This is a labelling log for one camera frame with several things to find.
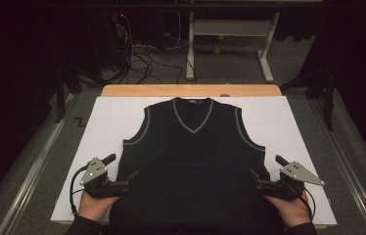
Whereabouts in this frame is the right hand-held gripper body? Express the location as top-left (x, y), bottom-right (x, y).
top-left (256, 161), bottom-right (326, 201)

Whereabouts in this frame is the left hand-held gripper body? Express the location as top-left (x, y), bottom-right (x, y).
top-left (79, 157), bottom-right (130, 200)

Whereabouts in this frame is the dark navy knit vest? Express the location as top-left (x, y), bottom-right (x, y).
top-left (109, 96), bottom-right (285, 235)

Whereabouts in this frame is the person's left hand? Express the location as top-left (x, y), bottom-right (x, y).
top-left (77, 191), bottom-right (120, 223)

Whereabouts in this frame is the person's right hand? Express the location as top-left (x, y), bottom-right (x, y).
top-left (263, 192), bottom-right (313, 230)

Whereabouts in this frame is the black stand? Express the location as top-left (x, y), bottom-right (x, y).
top-left (281, 62), bottom-right (337, 132)
top-left (54, 63), bottom-right (107, 124)

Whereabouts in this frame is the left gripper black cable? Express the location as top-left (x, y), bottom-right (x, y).
top-left (69, 164), bottom-right (90, 217)

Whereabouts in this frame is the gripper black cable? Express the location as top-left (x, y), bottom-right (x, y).
top-left (300, 186), bottom-right (317, 220)
top-left (69, 164), bottom-right (90, 217)

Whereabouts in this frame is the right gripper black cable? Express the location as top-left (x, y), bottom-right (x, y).
top-left (300, 186), bottom-right (317, 220)

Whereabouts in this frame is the metal floor rail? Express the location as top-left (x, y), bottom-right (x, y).
top-left (307, 97), bottom-right (366, 235)
top-left (0, 93), bottom-right (75, 235)

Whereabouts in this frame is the tangle of black floor cables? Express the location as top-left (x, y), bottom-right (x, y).
top-left (114, 13), bottom-right (185, 86)

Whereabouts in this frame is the white metal table frame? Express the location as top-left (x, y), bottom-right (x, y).
top-left (185, 11), bottom-right (282, 83)

